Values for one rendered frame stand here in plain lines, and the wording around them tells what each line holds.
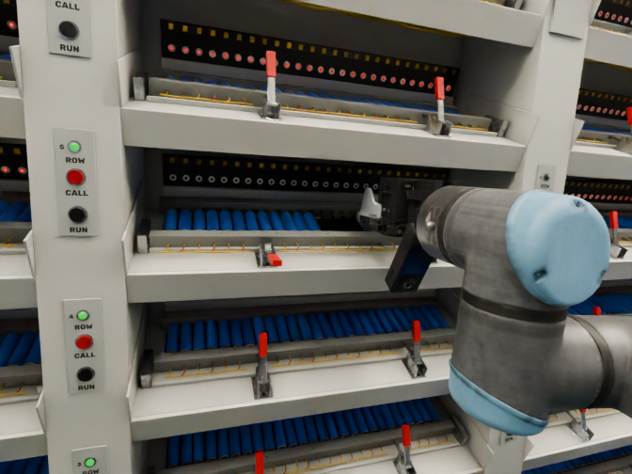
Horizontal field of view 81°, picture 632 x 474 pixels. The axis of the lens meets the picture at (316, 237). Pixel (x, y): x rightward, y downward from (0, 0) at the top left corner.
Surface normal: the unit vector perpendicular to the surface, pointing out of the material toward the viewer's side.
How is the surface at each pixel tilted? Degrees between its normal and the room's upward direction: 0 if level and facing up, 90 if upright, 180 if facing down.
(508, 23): 111
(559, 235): 85
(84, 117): 90
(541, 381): 90
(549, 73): 90
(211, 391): 21
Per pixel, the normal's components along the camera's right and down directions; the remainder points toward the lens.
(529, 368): 0.01, 0.16
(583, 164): 0.26, 0.50
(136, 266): 0.15, -0.87
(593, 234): 0.30, 0.08
